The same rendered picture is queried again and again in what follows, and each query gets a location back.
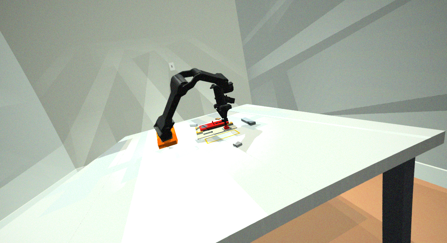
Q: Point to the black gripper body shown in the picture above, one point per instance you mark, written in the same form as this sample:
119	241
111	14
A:
221	103

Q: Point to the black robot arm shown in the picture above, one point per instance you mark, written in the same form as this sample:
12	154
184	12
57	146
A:
179	87

